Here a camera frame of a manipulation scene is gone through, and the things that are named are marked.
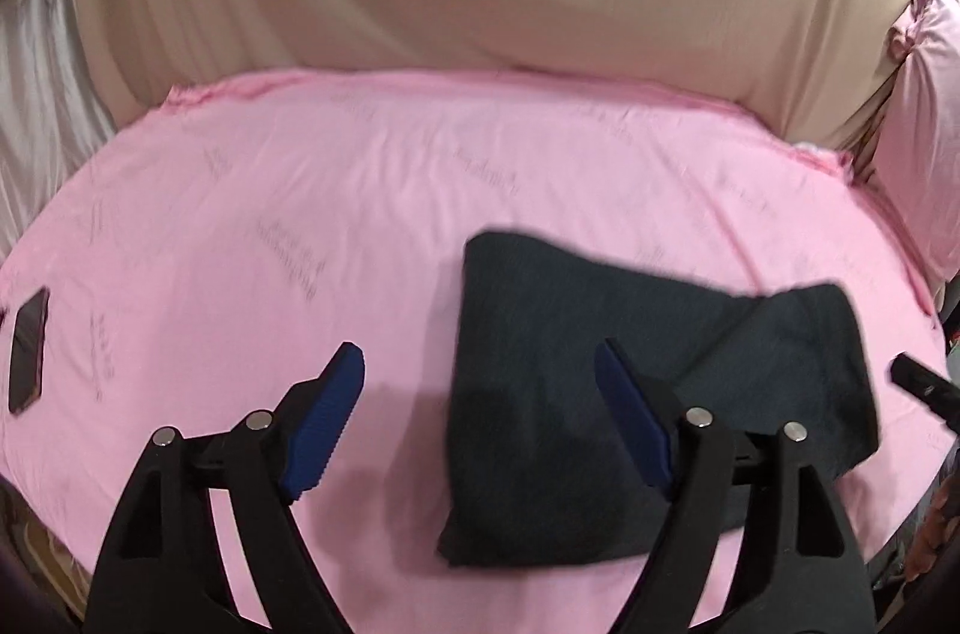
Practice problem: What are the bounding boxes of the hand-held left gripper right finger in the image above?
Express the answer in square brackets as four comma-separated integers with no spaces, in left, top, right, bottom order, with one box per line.
[594,337,877,634]

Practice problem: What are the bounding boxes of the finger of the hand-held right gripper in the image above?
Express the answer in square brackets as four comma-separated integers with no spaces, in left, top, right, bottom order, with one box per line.
[890,354,960,434]

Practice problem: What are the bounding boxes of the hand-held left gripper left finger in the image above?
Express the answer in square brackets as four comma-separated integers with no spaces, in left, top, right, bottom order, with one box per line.
[82,341,367,634]

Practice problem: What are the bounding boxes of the dark grey pants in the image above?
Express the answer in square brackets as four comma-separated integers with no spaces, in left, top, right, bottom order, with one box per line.
[437,230,881,568]

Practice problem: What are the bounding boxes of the pink bed sheet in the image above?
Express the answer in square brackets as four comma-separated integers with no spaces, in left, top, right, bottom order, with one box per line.
[0,67,952,629]

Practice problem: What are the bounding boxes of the pink pillow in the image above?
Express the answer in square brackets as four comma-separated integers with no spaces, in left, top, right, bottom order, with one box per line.
[874,0,960,291]

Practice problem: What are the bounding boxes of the black smartphone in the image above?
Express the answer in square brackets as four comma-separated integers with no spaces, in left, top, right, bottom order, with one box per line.
[7,286,52,416]

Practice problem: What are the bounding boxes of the white satin curtain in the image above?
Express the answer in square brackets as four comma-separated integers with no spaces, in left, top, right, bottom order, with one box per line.
[0,0,122,264]

